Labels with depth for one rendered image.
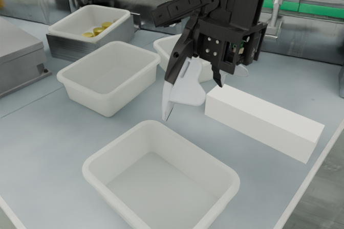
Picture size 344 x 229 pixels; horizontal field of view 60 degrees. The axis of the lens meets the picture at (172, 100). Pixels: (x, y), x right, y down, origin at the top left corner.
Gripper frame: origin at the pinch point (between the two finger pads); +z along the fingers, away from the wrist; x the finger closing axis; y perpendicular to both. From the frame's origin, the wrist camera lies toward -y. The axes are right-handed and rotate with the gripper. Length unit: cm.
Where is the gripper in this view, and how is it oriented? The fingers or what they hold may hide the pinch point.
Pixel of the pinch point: (191, 100)
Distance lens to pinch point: 46.6
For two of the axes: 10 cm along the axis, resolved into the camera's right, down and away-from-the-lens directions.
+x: 6.3, -3.4, 6.9
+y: 7.7, 4.1, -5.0
